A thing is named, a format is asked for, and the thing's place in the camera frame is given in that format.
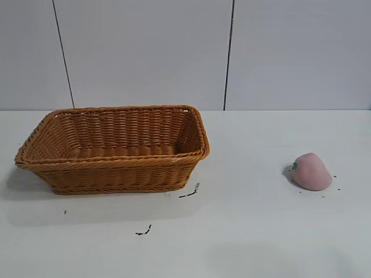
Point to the pink toy peach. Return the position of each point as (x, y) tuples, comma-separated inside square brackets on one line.
[(313, 173)]

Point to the brown woven wicker basket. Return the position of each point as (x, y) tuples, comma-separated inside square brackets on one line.
[(116, 173)]

